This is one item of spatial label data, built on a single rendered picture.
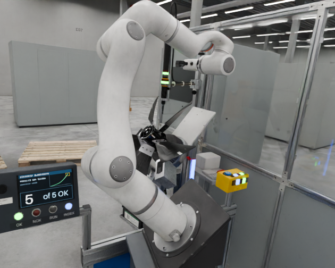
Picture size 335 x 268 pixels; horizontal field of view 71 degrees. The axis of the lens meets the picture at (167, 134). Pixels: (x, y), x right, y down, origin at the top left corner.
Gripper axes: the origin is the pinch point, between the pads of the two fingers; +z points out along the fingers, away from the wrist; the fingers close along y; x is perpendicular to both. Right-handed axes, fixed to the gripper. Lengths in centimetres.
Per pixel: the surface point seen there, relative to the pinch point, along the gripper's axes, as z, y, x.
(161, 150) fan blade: 4.4, -7.1, -47.6
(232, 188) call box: -22, 25, -65
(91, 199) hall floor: 166, -7, -165
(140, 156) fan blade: 24, -11, -57
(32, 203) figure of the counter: -23, -72, -50
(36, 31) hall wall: 1242, 1, 141
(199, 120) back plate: 27, 37, -37
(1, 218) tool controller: -24, -80, -53
